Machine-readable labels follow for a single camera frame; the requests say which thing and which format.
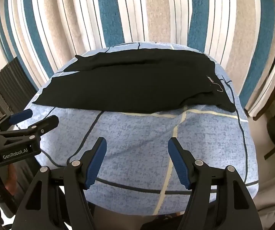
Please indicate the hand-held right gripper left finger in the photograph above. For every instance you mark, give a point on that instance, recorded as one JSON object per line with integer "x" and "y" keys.
{"x": 96, "y": 164}

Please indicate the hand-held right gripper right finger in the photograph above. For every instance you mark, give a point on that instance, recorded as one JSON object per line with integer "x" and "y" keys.
{"x": 178, "y": 164}

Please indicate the black pants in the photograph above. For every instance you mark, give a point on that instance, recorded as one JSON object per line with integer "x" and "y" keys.
{"x": 132, "y": 83}

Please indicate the blue checked blanket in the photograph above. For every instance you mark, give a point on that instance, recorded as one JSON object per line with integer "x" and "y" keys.
{"x": 137, "y": 134}

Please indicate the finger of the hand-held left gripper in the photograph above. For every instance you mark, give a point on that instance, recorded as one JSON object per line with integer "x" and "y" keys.
{"x": 47, "y": 122}
{"x": 22, "y": 115}

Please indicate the person's left hand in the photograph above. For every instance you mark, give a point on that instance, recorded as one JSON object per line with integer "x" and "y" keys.
{"x": 11, "y": 177}

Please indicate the stack of black foam mats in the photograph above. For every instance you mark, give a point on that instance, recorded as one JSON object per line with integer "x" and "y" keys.
{"x": 10, "y": 81}

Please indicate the striped curtain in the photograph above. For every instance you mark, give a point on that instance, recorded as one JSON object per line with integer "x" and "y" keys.
{"x": 151, "y": 9}

